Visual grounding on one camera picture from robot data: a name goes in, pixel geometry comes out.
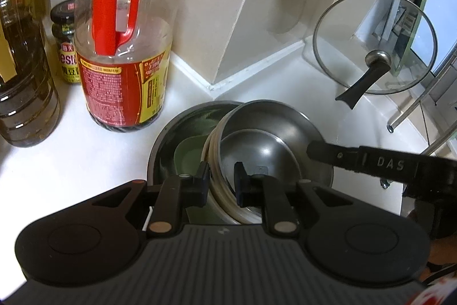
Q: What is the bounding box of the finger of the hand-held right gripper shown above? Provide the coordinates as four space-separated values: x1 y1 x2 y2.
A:
306 139 361 172

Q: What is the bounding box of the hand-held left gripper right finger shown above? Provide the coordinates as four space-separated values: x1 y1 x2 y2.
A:
234 162 358 234

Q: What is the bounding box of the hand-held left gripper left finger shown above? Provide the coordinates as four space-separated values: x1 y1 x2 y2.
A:
91 161 211 238

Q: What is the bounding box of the cream ribbed bowl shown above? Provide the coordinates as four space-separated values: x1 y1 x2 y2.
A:
201 125 265 226

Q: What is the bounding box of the green square plate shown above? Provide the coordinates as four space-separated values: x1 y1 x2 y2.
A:
173 112 223 224

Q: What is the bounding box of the deep steel bowl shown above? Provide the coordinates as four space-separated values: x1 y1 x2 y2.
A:
214 99 335 217

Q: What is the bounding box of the shallow steel plate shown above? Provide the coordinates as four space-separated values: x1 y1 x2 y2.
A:
147 100 335 228

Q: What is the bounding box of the person's right hand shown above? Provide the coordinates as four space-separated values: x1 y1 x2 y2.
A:
423 236 457 278

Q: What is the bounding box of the steel dish rack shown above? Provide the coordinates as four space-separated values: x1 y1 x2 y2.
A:
387 51 457 163

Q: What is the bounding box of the person's red patterned clothing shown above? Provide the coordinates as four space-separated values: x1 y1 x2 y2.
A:
407 266 457 305

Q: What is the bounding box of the small green sauce jar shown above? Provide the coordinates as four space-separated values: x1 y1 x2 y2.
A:
49 0 85 85

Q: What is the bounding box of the large dark oil bottle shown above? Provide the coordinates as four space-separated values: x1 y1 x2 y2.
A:
0 0 61 148

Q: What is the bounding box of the glass lid with black handle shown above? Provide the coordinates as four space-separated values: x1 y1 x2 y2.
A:
313 0 438 110

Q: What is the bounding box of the red handle sauce bottle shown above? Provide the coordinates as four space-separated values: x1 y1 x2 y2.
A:
73 0 179 130

